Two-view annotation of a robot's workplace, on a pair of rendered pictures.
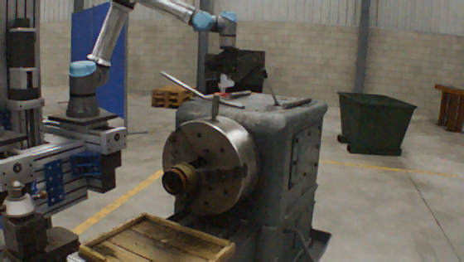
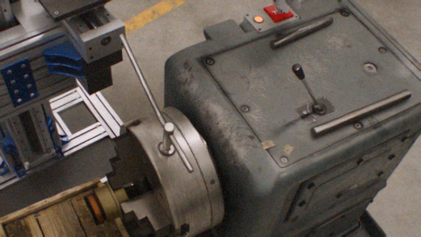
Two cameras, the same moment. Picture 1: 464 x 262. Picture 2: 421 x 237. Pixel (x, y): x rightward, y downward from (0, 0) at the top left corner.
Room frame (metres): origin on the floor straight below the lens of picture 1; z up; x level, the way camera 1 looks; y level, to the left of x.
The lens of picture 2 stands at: (0.63, -0.29, 2.12)
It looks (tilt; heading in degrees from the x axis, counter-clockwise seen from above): 55 degrees down; 24
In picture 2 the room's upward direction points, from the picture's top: 8 degrees clockwise
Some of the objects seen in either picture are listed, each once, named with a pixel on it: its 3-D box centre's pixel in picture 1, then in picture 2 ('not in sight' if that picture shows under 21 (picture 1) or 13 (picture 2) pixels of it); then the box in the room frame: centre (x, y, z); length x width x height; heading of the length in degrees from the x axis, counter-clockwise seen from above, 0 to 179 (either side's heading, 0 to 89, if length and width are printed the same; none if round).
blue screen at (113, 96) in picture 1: (92, 60); not in sight; (7.52, 2.86, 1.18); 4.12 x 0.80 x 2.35; 36
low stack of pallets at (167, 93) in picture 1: (175, 96); not in sight; (9.38, 1.32, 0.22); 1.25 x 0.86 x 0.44; 168
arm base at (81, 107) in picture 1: (82, 103); not in sight; (1.52, 0.63, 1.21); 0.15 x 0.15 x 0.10
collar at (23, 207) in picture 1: (18, 203); not in sight; (0.65, 0.43, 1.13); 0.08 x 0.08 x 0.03
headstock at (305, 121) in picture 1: (254, 146); (293, 119); (1.51, -0.14, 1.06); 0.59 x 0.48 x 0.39; 150
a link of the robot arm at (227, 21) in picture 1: (227, 24); not in sight; (1.65, 0.01, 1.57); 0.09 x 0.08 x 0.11; 89
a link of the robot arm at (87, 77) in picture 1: (83, 76); not in sight; (1.53, 0.63, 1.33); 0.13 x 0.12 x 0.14; 179
